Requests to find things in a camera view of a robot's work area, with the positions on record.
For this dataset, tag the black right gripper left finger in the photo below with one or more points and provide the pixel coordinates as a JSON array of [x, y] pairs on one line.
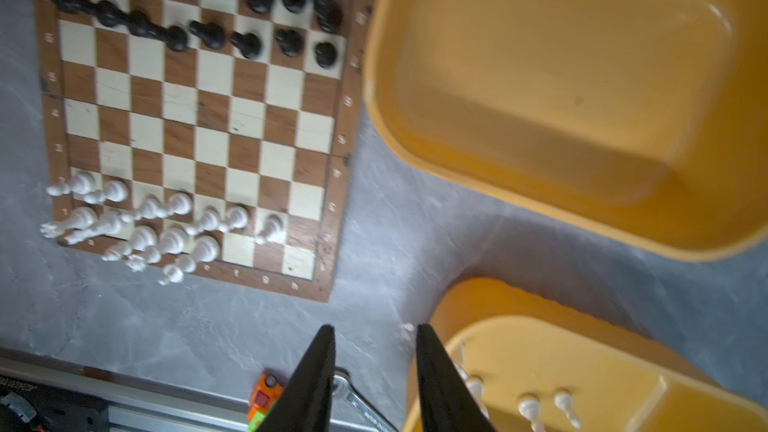
[[306, 402]]

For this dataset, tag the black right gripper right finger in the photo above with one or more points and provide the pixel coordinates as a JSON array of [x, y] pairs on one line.
[[445, 402]]

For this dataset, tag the white king chess piece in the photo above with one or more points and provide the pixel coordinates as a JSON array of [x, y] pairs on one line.
[[206, 249]]

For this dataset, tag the black pawn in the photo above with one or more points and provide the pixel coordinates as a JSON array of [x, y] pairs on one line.
[[325, 54]]

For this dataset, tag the white pawn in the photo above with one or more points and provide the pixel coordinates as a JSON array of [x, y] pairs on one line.
[[271, 230]]

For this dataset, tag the wooden chess board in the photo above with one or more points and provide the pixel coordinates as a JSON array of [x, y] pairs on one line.
[[168, 120]]

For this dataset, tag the green orange small cube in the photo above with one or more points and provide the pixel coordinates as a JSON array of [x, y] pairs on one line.
[[265, 393]]

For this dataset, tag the silver wrench on table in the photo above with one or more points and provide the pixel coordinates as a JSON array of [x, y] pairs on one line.
[[342, 389]]

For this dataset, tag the yellow tray near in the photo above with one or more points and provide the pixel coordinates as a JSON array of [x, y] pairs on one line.
[[532, 364]]

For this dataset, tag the yellow tray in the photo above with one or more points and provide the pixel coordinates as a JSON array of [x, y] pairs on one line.
[[644, 121], [532, 364]]

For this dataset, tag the yellow tray far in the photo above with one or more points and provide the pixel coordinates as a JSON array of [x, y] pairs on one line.
[[644, 121]]

